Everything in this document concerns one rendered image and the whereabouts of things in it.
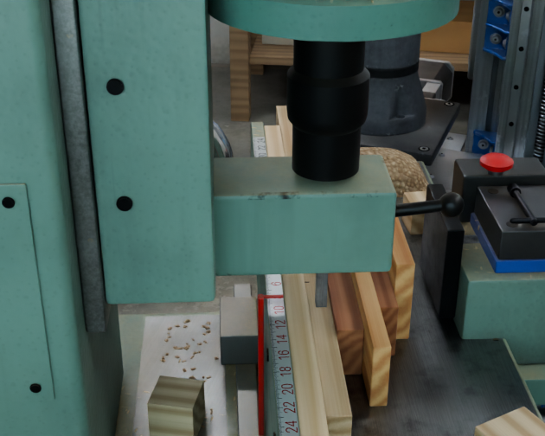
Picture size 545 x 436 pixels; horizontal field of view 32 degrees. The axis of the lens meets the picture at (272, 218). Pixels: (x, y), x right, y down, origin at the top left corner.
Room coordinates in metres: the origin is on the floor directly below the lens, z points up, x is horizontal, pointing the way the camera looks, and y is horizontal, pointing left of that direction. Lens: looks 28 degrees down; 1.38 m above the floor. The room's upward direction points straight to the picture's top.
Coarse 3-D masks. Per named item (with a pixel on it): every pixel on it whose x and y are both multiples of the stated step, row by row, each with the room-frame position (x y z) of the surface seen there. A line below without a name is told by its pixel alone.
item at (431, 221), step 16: (432, 192) 0.76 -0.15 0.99; (432, 224) 0.75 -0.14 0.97; (448, 224) 0.70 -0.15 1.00; (432, 240) 0.74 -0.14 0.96; (448, 240) 0.69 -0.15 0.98; (464, 240) 0.73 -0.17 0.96; (432, 256) 0.74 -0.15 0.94; (448, 256) 0.69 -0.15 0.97; (432, 272) 0.73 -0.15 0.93; (448, 272) 0.69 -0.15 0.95; (432, 288) 0.72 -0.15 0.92; (448, 288) 0.69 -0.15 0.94; (448, 304) 0.69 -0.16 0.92
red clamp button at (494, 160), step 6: (486, 156) 0.78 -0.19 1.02; (492, 156) 0.78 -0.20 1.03; (498, 156) 0.78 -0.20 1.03; (504, 156) 0.78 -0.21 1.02; (480, 162) 0.77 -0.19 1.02; (486, 162) 0.77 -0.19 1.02; (492, 162) 0.77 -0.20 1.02; (498, 162) 0.77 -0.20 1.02; (504, 162) 0.77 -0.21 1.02; (510, 162) 0.77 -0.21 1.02; (486, 168) 0.76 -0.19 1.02; (492, 168) 0.76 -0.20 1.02; (498, 168) 0.76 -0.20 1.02; (504, 168) 0.76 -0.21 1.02; (510, 168) 0.76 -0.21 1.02
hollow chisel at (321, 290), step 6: (318, 276) 0.64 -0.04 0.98; (324, 276) 0.64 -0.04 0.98; (318, 282) 0.64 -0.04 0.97; (324, 282) 0.64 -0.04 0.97; (318, 288) 0.64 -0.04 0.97; (324, 288) 0.64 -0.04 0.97; (318, 294) 0.64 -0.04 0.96; (324, 294) 0.64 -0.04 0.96; (318, 300) 0.64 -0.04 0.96; (324, 300) 0.64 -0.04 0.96; (318, 306) 0.64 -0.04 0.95; (324, 306) 0.64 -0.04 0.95
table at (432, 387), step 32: (416, 256) 0.81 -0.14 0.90; (416, 288) 0.75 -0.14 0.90; (416, 320) 0.70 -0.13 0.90; (448, 320) 0.70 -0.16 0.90; (416, 352) 0.65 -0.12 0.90; (448, 352) 0.65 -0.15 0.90; (480, 352) 0.65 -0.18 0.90; (352, 384) 0.61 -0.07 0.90; (416, 384) 0.61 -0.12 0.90; (448, 384) 0.61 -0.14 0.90; (480, 384) 0.61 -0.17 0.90; (512, 384) 0.61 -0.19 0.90; (544, 384) 0.65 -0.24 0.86; (352, 416) 0.57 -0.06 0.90; (384, 416) 0.57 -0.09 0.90; (416, 416) 0.57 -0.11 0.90; (448, 416) 0.57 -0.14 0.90; (480, 416) 0.57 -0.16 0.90
